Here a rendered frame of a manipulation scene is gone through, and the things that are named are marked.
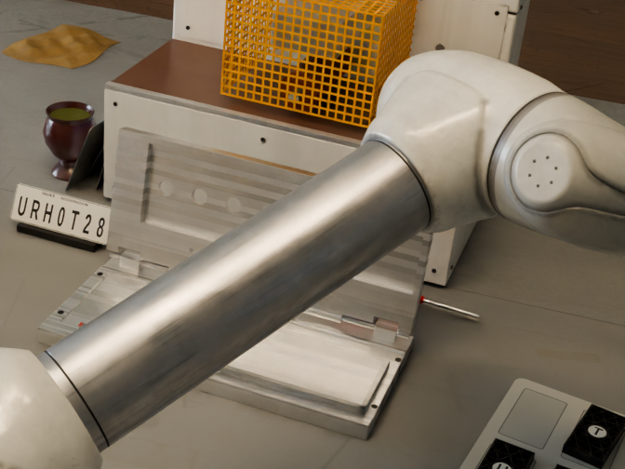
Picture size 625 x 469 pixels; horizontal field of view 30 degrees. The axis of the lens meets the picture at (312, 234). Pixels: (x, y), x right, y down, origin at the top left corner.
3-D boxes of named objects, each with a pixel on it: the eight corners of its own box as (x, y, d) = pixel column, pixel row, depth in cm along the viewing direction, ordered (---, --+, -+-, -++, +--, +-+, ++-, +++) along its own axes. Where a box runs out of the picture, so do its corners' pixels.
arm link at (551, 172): (732, 165, 105) (618, 114, 115) (622, 121, 93) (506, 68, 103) (667, 294, 108) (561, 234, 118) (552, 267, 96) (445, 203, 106)
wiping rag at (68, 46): (69, 73, 223) (69, 66, 222) (-7, 52, 229) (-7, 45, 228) (131, 40, 241) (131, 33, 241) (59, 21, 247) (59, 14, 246)
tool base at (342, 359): (37, 341, 148) (37, 317, 147) (114, 266, 166) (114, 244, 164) (365, 441, 138) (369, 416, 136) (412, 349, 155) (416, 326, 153)
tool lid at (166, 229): (118, 128, 156) (125, 126, 157) (104, 260, 162) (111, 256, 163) (436, 207, 145) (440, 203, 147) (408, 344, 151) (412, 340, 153)
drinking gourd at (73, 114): (93, 160, 193) (93, 99, 188) (100, 183, 186) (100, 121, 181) (41, 162, 191) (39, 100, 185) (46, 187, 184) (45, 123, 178)
